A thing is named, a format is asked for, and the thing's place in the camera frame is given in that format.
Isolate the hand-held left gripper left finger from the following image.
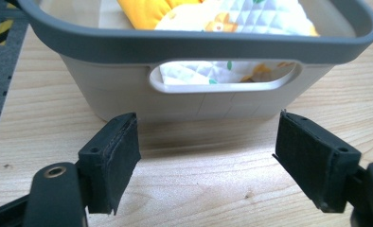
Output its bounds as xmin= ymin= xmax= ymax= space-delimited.
xmin=77 ymin=112 xmax=142 ymax=217

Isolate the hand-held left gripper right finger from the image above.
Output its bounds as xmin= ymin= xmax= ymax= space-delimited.
xmin=272 ymin=110 xmax=363 ymax=214

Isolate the grey plastic basket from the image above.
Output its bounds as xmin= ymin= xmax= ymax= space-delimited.
xmin=15 ymin=0 xmax=373 ymax=123

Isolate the quilted white and yellow cloth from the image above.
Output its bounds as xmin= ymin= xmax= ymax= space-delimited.
xmin=116 ymin=0 xmax=320 ymax=87

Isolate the yellow and black hazard tape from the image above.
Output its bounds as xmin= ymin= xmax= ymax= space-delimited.
xmin=0 ymin=2 xmax=18 ymax=46

